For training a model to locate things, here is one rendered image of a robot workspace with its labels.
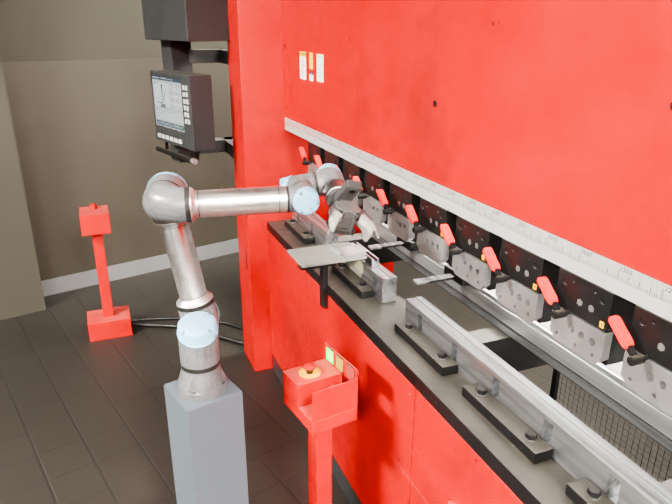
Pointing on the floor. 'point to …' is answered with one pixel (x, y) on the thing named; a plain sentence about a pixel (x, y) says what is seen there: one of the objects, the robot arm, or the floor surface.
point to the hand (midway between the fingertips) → (356, 232)
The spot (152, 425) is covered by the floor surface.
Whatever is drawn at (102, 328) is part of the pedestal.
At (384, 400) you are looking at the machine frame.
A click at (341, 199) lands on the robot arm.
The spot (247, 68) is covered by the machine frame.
